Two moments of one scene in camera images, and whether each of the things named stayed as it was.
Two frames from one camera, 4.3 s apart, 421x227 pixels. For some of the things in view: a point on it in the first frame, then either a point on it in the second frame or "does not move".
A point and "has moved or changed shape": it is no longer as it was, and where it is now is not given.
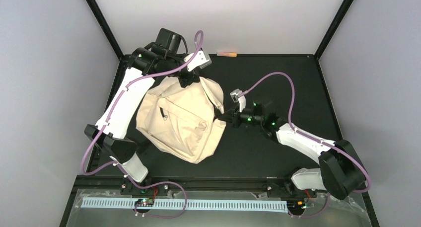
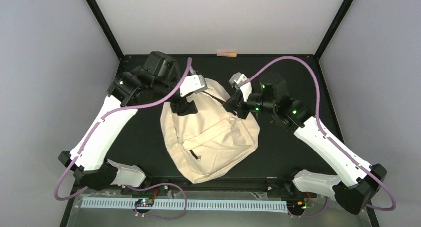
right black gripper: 233,118 -> 235,103
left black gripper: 192,75 -> 183,107
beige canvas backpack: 181,118 has moved or changed shape
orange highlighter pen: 227,54 does not move
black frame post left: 104,23 does not move
